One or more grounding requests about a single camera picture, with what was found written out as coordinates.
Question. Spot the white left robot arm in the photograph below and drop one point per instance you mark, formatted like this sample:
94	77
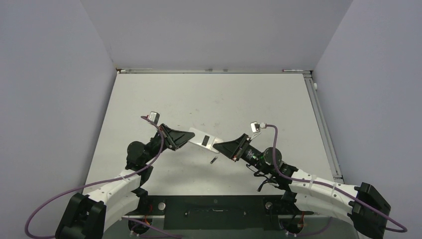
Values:
88	216

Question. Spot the aluminium rail right edge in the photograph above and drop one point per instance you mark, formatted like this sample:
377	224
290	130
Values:
323	128

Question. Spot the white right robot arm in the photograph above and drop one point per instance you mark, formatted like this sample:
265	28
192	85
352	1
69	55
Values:
362	206

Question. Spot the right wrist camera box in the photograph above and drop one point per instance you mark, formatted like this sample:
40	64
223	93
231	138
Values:
256	129

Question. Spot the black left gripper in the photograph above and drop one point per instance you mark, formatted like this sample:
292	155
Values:
174	139

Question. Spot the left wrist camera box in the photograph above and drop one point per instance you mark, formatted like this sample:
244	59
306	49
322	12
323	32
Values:
153	117

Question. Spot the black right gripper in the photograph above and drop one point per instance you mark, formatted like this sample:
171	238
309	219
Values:
233	147

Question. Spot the aluminium rail edge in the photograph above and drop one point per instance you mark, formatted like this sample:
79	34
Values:
323	128
212	71

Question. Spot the white remote control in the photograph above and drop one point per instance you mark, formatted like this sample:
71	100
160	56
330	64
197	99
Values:
204	140

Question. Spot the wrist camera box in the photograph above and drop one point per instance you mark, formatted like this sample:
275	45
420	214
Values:
256	129
153	117

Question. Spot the aluminium rail back edge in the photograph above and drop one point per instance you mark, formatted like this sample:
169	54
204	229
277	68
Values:
212	71

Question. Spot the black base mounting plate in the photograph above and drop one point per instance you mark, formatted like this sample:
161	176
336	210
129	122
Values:
219	212

